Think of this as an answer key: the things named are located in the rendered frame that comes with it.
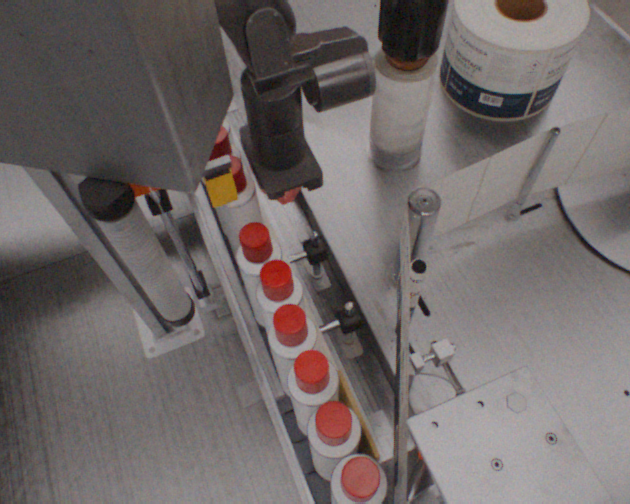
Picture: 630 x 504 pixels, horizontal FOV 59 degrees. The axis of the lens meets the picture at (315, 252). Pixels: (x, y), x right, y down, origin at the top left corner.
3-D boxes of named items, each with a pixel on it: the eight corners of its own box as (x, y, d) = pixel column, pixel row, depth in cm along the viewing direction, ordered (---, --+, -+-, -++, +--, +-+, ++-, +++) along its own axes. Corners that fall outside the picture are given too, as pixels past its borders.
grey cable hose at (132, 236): (201, 321, 55) (133, 197, 36) (167, 334, 54) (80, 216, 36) (191, 291, 56) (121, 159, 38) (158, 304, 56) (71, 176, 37)
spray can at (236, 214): (275, 260, 80) (257, 172, 62) (242, 275, 79) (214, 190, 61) (260, 233, 82) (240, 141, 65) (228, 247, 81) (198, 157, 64)
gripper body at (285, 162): (291, 121, 65) (286, 72, 59) (325, 185, 61) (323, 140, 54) (239, 138, 64) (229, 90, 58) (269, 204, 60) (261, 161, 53)
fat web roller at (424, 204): (428, 284, 77) (453, 208, 61) (399, 296, 76) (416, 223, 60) (413, 258, 79) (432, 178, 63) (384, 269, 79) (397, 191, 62)
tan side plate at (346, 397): (377, 468, 64) (383, 455, 56) (371, 471, 64) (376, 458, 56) (342, 390, 69) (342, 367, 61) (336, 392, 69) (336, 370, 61)
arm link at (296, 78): (230, 58, 52) (249, 100, 49) (299, 38, 53) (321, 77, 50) (241, 111, 58) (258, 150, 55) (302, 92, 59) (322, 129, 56)
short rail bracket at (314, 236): (330, 279, 84) (329, 238, 73) (312, 286, 83) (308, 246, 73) (321, 262, 85) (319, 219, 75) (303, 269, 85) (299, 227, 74)
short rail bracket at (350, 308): (362, 344, 78) (366, 310, 68) (321, 361, 77) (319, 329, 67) (352, 325, 80) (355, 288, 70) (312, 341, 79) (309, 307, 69)
